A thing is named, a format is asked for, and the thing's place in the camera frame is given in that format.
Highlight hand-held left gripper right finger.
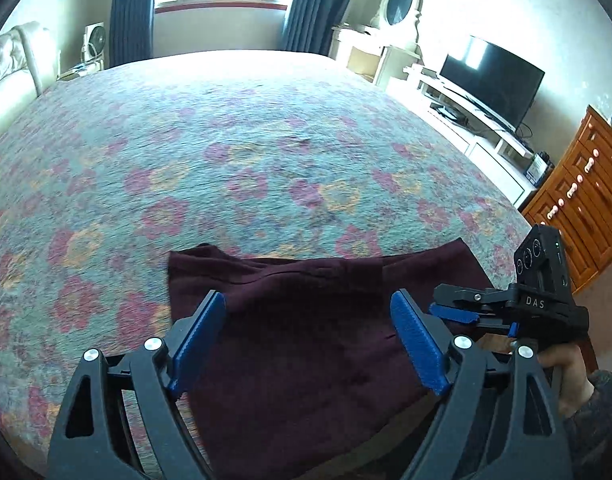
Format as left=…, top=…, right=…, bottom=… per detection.
left=390, top=289, right=573, bottom=480

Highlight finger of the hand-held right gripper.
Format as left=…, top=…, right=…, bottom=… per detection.
left=433, top=282, right=512, bottom=307
left=428, top=303, right=517, bottom=337

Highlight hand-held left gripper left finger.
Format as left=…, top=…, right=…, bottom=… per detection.
left=46, top=290, right=227, bottom=480

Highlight maroon pants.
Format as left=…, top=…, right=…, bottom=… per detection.
left=166, top=240, right=512, bottom=480

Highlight person's right hand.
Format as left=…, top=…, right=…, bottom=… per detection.
left=538, top=341, right=595, bottom=419

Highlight wooden chest of drawers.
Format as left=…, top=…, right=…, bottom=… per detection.
left=520, top=105, right=612, bottom=296

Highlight blue box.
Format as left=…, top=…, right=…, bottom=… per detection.
left=526, top=152, right=557, bottom=184

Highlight white television stand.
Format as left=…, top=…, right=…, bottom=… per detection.
left=403, top=62, right=557, bottom=211

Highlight bed with floral quilt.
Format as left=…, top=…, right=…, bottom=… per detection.
left=0, top=49, right=537, bottom=480

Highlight black flat television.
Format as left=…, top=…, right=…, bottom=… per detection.
left=438, top=35, right=546, bottom=133

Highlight cream vanity table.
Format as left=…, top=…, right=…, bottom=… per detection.
left=331, top=22, right=421, bottom=86

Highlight white nightstand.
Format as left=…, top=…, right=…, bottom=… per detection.
left=58, top=62, right=106, bottom=81

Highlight oval vanity mirror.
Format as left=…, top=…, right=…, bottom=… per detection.
left=370, top=0, right=424, bottom=43

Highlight white fan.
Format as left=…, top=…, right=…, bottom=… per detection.
left=83, top=22, right=106, bottom=63

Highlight cream tufted leather headboard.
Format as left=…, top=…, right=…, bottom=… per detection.
left=0, top=21, right=61, bottom=153

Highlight blue curtain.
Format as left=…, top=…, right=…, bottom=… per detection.
left=284, top=0, right=367, bottom=56
left=109, top=0, right=159, bottom=68

